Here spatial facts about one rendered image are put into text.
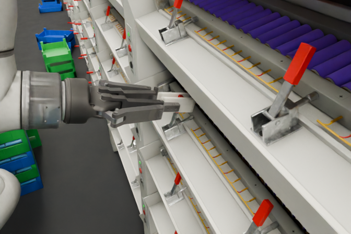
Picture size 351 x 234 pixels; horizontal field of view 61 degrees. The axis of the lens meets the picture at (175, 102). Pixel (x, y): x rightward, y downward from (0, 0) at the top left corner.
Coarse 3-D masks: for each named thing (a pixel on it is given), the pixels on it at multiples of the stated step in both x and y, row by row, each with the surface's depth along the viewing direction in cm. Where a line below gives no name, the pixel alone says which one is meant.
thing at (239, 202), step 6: (186, 126) 60; (192, 138) 57; (198, 144) 56; (204, 150) 54; (204, 156) 53; (210, 162) 52; (216, 168) 50; (222, 180) 48; (228, 186) 47; (234, 192) 46; (234, 198) 45; (240, 204) 44; (246, 210) 43; (246, 216) 43
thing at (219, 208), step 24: (168, 72) 71; (168, 120) 64; (192, 120) 62; (168, 144) 58; (192, 144) 57; (192, 168) 52; (192, 192) 49; (216, 192) 47; (216, 216) 44; (240, 216) 43
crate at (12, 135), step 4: (8, 132) 124; (12, 132) 125; (16, 132) 126; (20, 132) 126; (24, 132) 127; (0, 136) 123; (4, 136) 124; (8, 136) 125; (12, 136) 125; (16, 136) 126; (20, 136) 127; (24, 136) 128; (0, 140) 124; (4, 140) 124; (8, 140) 125; (12, 140) 126; (0, 144) 124
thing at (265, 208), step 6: (264, 204) 36; (270, 204) 35; (258, 210) 37; (264, 210) 36; (270, 210) 36; (258, 216) 36; (264, 216) 36; (252, 222) 37; (258, 222) 36; (252, 228) 37; (258, 228) 37
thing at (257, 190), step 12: (204, 120) 58; (204, 132) 57; (216, 132) 54; (216, 144) 52; (228, 144) 51; (216, 156) 52; (228, 156) 49; (240, 168) 47; (228, 180) 48; (240, 180) 48; (252, 180) 45; (240, 192) 45; (252, 192) 44; (264, 192) 43; (276, 204) 41; (276, 216) 40; (288, 216) 39; (288, 228) 38
